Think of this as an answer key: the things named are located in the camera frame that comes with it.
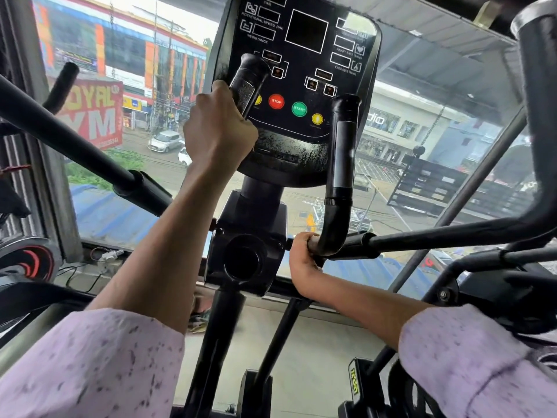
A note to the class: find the person's left hand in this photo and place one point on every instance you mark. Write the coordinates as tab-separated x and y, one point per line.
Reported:
213	130

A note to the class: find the person's right hand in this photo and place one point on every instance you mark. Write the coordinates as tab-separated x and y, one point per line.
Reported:
301	265

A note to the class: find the person's right fingers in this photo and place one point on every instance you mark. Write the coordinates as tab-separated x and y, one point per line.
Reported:
307	243

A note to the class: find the person's left fingers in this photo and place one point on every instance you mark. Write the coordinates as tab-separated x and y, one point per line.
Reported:
224	93

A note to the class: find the person's right forearm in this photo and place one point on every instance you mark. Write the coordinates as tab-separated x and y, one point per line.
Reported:
365	302

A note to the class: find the person's left forearm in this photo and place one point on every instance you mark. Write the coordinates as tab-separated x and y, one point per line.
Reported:
174	248

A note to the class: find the black column with cup holder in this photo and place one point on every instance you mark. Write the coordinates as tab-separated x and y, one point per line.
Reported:
248	221

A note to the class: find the white car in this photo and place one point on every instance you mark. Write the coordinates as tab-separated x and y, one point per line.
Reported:
185	156

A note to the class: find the silver parked car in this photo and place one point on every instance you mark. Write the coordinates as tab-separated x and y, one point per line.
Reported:
165	141

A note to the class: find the black elliptical control console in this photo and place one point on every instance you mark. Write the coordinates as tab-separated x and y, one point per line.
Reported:
313	69

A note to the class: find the thin black linkage rod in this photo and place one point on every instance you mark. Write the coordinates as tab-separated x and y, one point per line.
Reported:
278	339

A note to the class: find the colourful glass-front building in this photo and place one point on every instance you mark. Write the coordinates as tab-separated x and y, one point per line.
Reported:
126	52

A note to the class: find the red gym banner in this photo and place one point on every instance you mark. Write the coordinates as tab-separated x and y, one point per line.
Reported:
93	113

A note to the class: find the black slatted panel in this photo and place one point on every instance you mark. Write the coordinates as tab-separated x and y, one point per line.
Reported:
435	187

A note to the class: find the yellow machine label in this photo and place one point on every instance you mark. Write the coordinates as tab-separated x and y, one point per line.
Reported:
354	376

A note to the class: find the white shop building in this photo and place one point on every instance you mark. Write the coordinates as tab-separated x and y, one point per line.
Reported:
404	121

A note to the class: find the blue tarpaulin roof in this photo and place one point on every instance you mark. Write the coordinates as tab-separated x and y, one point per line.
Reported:
108	217

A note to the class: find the grey diagonal pole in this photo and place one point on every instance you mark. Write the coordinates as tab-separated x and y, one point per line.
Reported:
470	187

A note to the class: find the lavender speckled shirt sleeve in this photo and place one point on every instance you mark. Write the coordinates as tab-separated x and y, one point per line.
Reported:
87	365
474	365

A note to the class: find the corrugated metal awning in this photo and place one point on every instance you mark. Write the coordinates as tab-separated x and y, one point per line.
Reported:
439	43

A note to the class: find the black lower machine frame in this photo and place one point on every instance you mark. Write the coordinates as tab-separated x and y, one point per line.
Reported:
491	282

